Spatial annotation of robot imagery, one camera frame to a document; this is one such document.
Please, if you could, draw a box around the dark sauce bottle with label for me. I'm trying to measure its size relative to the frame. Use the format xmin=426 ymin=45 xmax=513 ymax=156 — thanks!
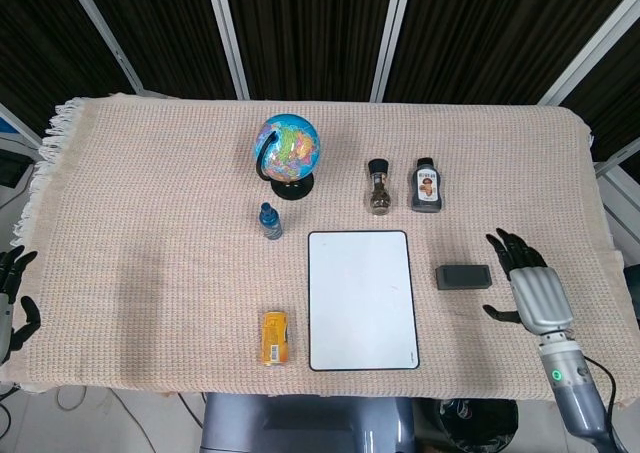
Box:
xmin=411 ymin=156 xmax=445 ymax=213

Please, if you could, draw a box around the beige waffle-weave tablecloth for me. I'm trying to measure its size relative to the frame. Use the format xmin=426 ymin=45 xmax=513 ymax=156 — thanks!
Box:
xmin=9 ymin=95 xmax=626 ymax=404

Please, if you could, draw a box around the blue spray bottle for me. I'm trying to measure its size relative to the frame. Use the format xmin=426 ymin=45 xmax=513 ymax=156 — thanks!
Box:
xmin=258 ymin=201 xmax=284 ymax=242

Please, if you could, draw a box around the white aluminium frame post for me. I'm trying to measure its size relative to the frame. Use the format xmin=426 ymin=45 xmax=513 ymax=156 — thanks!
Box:
xmin=537 ymin=0 xmax=640 ymax=107
xmin=203 ymin=0 xmax=251 ymax=100
xmin=64 ymin=0 xmax=149 ymax=97
xmin=369 ymin=0 xmax=412 ymax=103

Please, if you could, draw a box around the black waste bin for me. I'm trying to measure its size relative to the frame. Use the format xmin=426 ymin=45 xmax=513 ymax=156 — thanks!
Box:
xmin=438 ymin=398 xmax=519 ymax=453

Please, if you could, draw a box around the desk globe on black stand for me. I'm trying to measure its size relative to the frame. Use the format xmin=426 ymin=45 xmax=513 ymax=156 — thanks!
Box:
xmin=253 ymin=113 xmax=321 ymax=200

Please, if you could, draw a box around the white board with black frame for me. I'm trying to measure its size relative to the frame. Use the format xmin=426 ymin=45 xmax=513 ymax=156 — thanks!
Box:
xmin=306 ymin=229 xmax=421 ymax=373

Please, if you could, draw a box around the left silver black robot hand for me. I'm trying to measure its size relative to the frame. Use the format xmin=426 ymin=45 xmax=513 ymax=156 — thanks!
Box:
xmin=0 ymin=245 xmax=41 ymax=364

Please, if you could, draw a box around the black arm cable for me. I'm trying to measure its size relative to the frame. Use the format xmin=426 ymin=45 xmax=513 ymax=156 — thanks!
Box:
xmin=582 ymin=355 xmax=624 ymax=453

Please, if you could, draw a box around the black whiteboard eraser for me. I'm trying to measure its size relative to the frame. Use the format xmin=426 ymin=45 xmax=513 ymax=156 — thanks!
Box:
xmin=435 ymin=264 xmax=492 ymax=292

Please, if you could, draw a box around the orange drink can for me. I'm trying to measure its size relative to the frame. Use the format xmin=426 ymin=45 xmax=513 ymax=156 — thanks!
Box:
xmin=259 ymin=310 xmax=292 ymax=367

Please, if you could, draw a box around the grey robot torso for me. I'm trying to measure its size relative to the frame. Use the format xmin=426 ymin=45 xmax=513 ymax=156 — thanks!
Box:
xmin=199 ymin=392 xmax=416 ymax=453

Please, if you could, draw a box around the glass pepper grinder black cap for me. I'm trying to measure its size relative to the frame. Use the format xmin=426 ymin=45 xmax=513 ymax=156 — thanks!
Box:
xmin=367 ymin=158 xmax=394 ymax=217

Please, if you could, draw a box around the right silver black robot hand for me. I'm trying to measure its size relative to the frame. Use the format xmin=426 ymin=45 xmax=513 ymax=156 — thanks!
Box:
xmin=482 ymin=227 xmax=575 ymax=335

